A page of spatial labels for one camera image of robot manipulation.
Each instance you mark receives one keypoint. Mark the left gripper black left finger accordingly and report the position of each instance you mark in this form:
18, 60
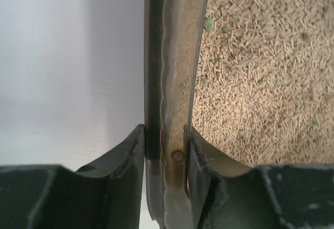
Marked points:
105, 193

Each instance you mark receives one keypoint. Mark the dark grey litter box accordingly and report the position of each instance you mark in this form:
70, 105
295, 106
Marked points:
253, 77

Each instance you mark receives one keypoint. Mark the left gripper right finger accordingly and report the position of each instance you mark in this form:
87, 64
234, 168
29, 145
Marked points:
225, 193

